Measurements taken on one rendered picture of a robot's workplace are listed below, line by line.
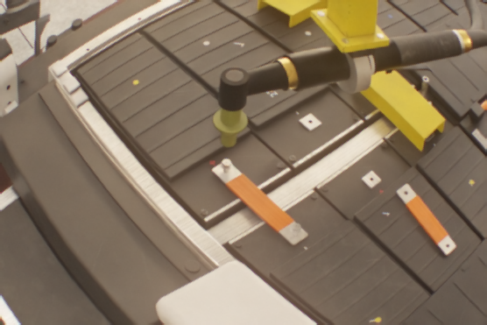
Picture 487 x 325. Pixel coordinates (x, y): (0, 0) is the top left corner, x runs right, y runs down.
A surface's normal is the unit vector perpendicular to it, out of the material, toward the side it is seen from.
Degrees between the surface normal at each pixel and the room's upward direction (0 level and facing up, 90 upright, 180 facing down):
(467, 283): 0
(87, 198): 0
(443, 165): 0
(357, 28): 90
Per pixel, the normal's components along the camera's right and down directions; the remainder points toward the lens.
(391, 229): 0.07, -0.66
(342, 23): -0.90, 0.28
